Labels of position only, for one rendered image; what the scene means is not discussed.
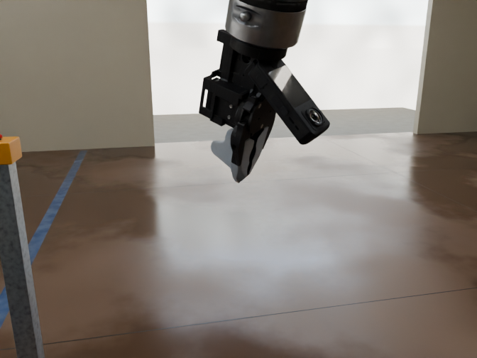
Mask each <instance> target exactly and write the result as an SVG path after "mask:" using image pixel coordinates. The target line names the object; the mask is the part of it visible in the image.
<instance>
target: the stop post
mask: <svg viewBox="0 0 477 358"><path fill-rule="evenodd" d="M21 157H22V152H21V142H20V138H19V137H18V136H10V137H2V138H1V139H0V257H1V265H2V270H3V275H4V283H5V287H6V294H7V299H8V304H9V312H10V316H11V324H12V328H13V336H14V341H15V346H16V353H17V358H45V355H44V349H43V341H42V335H41V331H40V321H39V316H38V307H37V302H36V297H35V288H34V282H33V274H32V268H31V260H30V254H29V249H28V240H27V235H26V226H25V221H24V216H23V207H22V202H21V193H20V187H19V182H18V173H17V168H16V161H17V160H18V159H19V158H21Z"/></svg>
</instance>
